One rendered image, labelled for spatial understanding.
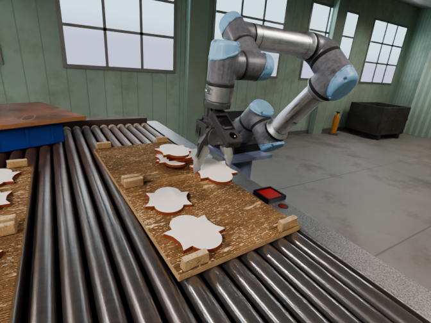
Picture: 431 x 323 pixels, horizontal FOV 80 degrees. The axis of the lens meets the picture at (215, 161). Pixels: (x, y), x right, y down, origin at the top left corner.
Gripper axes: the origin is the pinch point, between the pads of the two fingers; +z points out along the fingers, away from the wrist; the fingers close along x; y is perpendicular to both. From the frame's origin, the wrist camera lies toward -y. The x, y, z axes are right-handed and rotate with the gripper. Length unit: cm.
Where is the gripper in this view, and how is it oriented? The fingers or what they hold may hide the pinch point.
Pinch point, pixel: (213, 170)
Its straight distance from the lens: 77.3
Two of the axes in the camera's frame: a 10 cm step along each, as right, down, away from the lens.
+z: -1.2, 9.0, 4.2
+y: -5.0, -4.2, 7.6
